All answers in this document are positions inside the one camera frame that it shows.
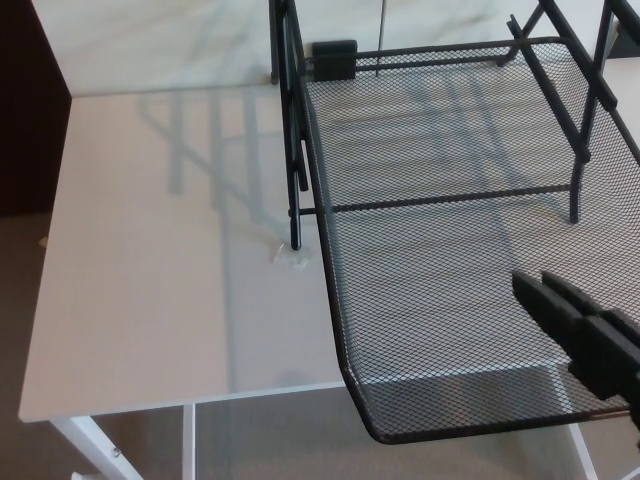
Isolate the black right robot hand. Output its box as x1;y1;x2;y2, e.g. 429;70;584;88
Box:
512;269;640;429

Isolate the black mesh file tray layer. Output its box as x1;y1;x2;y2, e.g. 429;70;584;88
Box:
299;35;640;446

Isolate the black box object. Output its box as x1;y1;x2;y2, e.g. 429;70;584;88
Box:
612;23;640;59

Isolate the clear tape scrap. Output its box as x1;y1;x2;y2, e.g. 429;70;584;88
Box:
268;241;312;272

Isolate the thin grey metal rod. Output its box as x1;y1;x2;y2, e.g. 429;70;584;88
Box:
377;0;387;76

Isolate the small black rectangular box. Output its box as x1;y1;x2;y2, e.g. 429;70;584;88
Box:
312;40;357;81

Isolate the dark brown wooden cabinet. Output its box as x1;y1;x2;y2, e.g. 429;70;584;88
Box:
0;0;74;217

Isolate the white metal table leg frame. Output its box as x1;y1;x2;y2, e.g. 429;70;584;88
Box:
542;367;600;480
52;403;197;480

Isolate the black metal file tray frame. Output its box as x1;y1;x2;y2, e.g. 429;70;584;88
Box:
267;0;621;251

